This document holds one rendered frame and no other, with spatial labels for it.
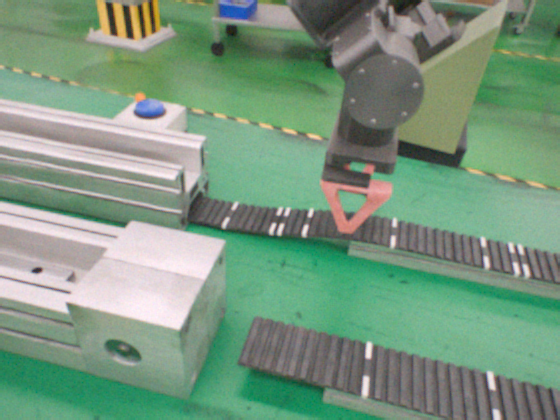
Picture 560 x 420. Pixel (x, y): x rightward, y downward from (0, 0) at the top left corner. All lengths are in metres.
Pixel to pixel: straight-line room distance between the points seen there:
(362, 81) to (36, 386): 0.36
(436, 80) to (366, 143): 0.33
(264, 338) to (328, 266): 0.15
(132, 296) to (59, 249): 0.12
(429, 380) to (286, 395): 0.12
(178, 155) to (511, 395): 0.43
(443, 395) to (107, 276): 0.28
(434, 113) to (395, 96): 0.43
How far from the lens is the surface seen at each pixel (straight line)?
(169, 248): 0.39
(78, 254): 0.45
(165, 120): 0.67
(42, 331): 0.42
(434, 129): 0.78
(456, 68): 0.75
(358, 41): 0.34
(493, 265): 0.53
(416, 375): 0.40
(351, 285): 0.50
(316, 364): 0.39
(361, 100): 0.34
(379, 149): 0.44
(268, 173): 0.65
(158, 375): 0.39
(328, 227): 0.52
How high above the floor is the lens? 1.13
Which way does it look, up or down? 38 degrees down
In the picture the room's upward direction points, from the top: 5 degrees clockwise
